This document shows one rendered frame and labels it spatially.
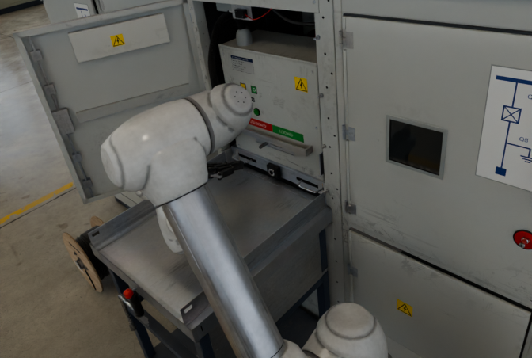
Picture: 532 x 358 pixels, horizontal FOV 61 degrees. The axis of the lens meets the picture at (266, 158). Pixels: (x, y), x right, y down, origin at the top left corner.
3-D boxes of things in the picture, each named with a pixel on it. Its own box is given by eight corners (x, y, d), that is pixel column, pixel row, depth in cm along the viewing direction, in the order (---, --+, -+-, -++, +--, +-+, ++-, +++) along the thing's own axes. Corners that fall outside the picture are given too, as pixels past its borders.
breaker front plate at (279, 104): (322, 184, 172) (314, 66, 147) (235, 150, 202) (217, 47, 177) (324, 183, 173) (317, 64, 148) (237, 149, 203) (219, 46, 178)
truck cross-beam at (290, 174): (328, 197, 172) (327, 184, 169) (233, 157, 206) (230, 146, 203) (336, 191, 175) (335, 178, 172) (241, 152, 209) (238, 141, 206)
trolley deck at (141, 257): (195, 343, 133) (191, 330, 129) (93, 255, 172) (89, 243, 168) (332, 221, 172) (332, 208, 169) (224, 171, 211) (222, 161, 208)
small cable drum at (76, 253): (139, 282, 266) (120, 230, 245) (107, 306, 254) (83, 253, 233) (106, 253, 292) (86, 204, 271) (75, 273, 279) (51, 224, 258)
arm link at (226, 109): (216, 97, 109) (167, 116, 102) (245, 60, 93) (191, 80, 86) (243, 143, 108) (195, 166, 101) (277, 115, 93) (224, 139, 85)
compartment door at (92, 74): (82, 196, 198) (13, 29, 159) (218, 154, 215) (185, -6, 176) (83, 204, 192) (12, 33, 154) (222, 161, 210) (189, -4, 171)
